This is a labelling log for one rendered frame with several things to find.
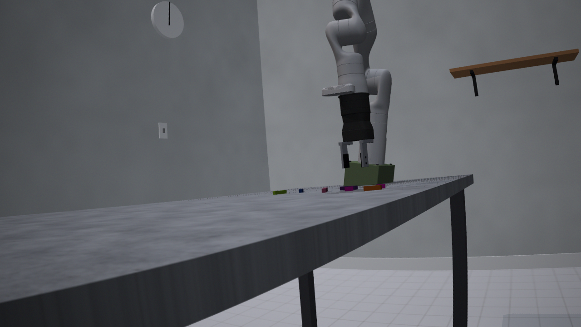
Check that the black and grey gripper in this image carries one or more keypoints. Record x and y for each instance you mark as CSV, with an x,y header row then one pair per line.
x,y
355,111

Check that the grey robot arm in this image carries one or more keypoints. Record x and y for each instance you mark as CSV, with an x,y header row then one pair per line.
x,y
355,25

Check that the orange rod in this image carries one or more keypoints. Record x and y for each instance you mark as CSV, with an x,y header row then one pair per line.
x,y
375,187

